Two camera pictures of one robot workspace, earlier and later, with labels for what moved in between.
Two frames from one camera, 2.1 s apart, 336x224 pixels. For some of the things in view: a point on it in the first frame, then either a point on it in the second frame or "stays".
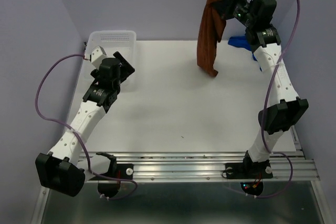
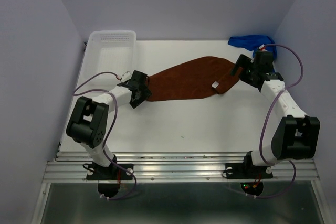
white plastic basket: (124, 42) stays
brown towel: (211, 26) -> (195, 77)
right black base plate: (249, 171) stays
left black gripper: (126, 70) -> (146, 94)
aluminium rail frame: (297, 166) stays
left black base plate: (121, 171) stays
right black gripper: (227, 4) -> (242, 61)
